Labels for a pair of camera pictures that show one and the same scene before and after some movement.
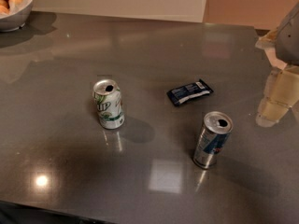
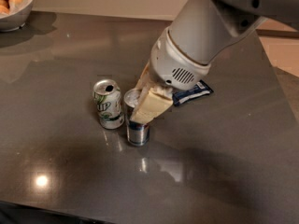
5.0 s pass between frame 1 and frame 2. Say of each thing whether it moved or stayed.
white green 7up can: stayed
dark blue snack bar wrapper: stayed
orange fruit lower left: stayed
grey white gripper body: moved
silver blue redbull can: moved
